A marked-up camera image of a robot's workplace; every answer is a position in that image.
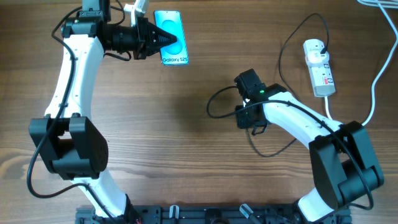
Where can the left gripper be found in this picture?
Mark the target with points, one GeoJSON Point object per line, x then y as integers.
{"type": "Point", "coordinates": [147, 32]}

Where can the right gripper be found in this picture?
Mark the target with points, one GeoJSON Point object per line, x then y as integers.
{"type": "Point", "coordinates": [245, 116]}

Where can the teal screen smartphone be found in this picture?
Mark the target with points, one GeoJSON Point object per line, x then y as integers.
{"type": "Point", "coordinates": [176, 53]}

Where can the white power strip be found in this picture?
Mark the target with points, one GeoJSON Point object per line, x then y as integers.
{"type": "Point", "coordinates": [321, 77]}

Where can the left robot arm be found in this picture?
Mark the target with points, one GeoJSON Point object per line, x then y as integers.
{"type": "Point", "coordinates": [65, 138]}

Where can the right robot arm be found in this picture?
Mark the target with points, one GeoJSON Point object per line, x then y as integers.
{"type": "Point", "coordinates": [344, 164]}

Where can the white USB charger plug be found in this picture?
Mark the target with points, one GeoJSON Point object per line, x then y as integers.
{"type": "Point", "coordinates": [315, 58]}

